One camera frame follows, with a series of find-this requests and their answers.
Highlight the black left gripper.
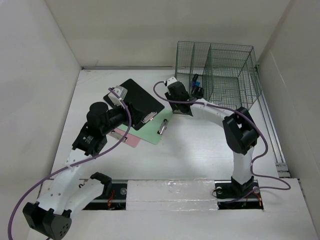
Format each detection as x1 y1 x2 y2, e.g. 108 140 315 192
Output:
101 98 145 135

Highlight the black clipboard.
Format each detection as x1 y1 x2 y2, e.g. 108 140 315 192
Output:
103 78 165 131

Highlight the purple cap highlighter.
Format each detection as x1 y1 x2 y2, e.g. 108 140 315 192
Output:
191 73 199 96

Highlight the green clipboard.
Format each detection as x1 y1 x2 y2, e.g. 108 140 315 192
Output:
129 108 173 145

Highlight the green cap highlighter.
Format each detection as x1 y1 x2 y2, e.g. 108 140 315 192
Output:
192 85 204 99

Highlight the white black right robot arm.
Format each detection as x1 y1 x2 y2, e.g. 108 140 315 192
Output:
165 77 260 199

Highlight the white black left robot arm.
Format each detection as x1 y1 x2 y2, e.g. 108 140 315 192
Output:
22 100 146 240

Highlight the pink clipboard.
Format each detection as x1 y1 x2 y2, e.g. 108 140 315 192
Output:
109 128 141 148

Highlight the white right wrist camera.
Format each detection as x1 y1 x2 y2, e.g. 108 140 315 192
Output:
165 77 177 87

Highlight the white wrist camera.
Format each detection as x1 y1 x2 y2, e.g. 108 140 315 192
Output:
165 77 177 87
113 85 128 106

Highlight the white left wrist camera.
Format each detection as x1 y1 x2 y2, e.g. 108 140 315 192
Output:
113 85 128 106

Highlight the green wire mesh desk organizer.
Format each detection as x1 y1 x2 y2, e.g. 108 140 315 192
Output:
174 41 262 109

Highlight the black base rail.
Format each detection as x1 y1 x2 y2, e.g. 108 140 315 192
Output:
85 179 264 212

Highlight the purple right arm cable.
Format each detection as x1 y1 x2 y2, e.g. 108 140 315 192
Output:
152 80 292 203

